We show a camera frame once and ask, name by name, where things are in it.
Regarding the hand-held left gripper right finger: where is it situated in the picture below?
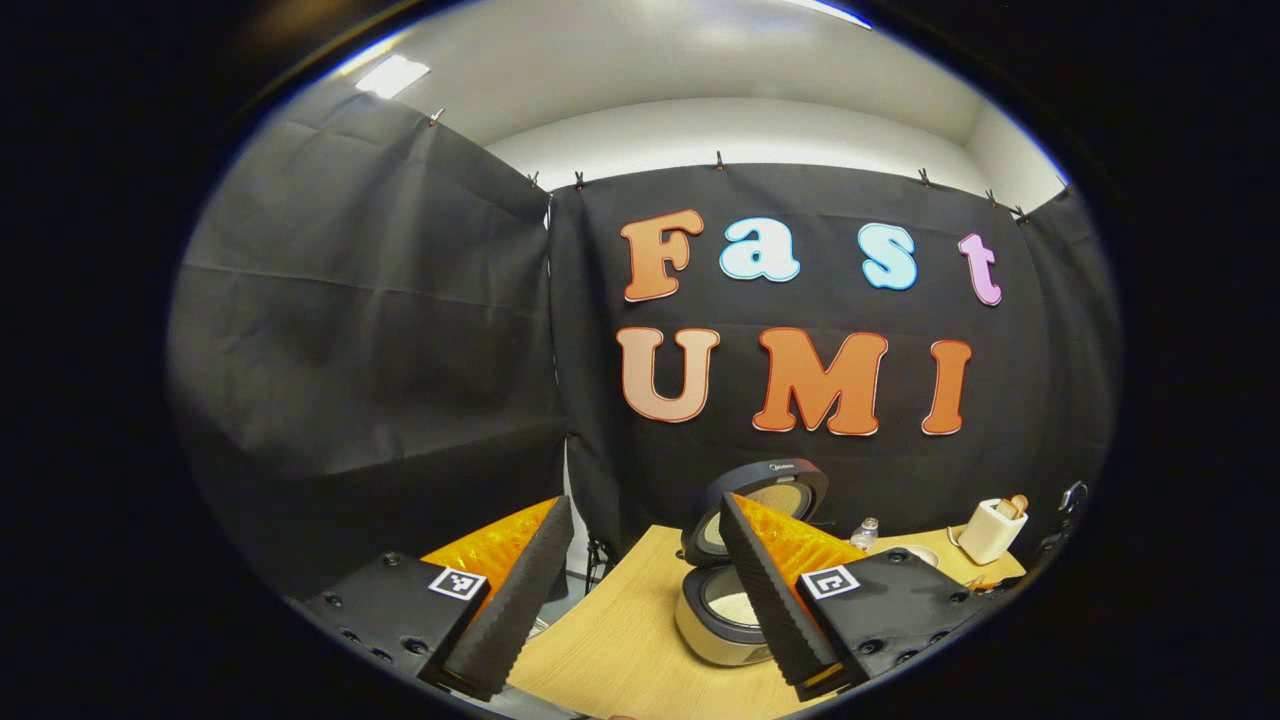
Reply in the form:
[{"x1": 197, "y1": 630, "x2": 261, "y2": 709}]
[{"x1": 718, "y1": 492, "x2": 1001, "y2": 703}]

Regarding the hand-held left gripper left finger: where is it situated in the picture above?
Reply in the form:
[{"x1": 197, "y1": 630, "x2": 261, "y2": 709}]
[{"x1": 283, "y1": 495, "x2": 579, "y2": 704}]

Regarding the dark grey rice cooker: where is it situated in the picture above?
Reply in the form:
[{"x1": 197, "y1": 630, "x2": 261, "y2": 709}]
[{"x1": 675, "y1": 458, "x2": 831, "y2": 668}]

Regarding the white toaster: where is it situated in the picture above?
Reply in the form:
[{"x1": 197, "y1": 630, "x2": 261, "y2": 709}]
[{"x1": 957, "y1": 497, "x2": 1029, "y2": 566}]

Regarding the black backdrop cloth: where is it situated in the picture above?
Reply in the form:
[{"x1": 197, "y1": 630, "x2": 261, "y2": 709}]
[{"x1": 168, "y1": 90, "x2": 1121, "y2": 601}]

